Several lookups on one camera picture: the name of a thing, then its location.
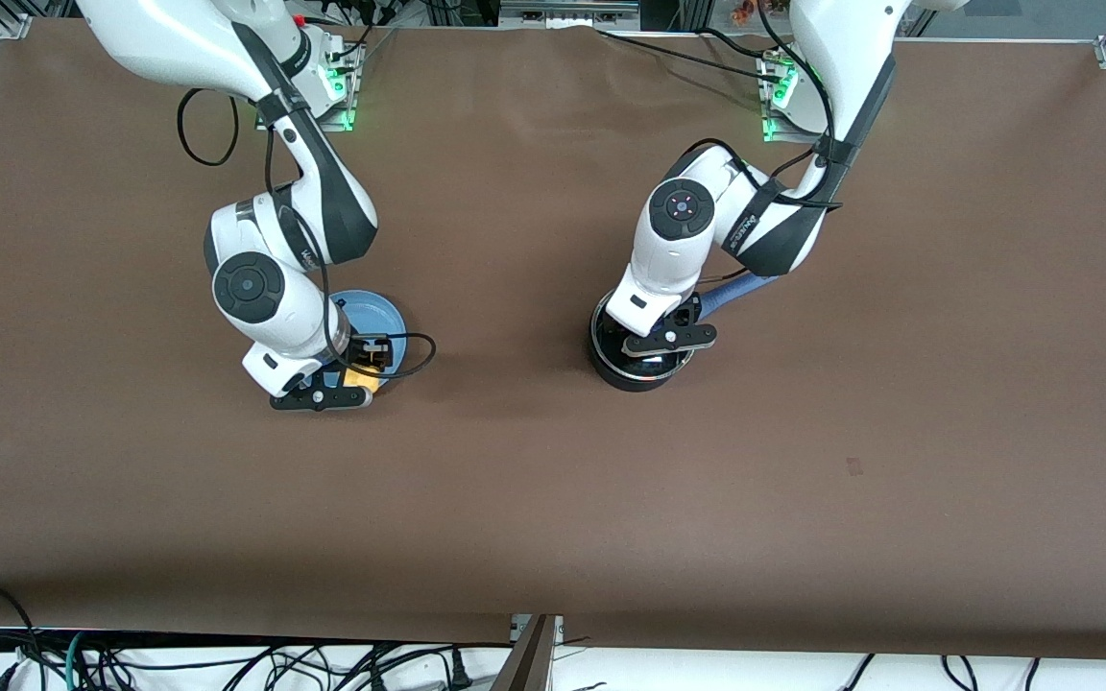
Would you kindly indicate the brown table cover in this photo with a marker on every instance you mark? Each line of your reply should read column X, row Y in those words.
column 515, row 499

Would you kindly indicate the black power plug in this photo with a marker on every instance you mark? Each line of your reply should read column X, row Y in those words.
column 458, row 669

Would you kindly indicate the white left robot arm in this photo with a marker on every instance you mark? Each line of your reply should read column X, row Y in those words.
column 668, row 259

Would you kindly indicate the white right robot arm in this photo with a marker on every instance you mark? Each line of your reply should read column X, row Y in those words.
column 299, row 317

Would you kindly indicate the dark wooden beam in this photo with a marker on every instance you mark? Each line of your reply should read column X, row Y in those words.
column 524, row 667

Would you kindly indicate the orange background object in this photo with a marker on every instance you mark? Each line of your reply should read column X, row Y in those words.
column 750, row 10

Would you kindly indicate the small silver bracket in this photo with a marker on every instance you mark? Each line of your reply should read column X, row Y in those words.
column 553, row 629

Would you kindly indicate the yellow potato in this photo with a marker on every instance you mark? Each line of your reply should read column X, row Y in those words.
column 361, row 379

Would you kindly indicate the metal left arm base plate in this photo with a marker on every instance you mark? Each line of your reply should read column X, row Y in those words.
column 779, row 134

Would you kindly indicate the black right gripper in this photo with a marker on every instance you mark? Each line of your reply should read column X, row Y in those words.
column 362, row 351

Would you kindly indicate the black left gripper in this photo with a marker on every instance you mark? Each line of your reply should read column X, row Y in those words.
column 686, row 313

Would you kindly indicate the blue round plate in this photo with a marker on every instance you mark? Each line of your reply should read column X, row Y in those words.
column 375, row 312

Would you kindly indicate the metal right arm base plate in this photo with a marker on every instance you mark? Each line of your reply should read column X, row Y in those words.
column 347, row 120

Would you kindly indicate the grey metal rail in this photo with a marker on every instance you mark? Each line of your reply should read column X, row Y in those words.
column 567, row 10

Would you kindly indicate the glass lid with blue knob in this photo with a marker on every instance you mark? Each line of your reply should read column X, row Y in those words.
column 654, row 368

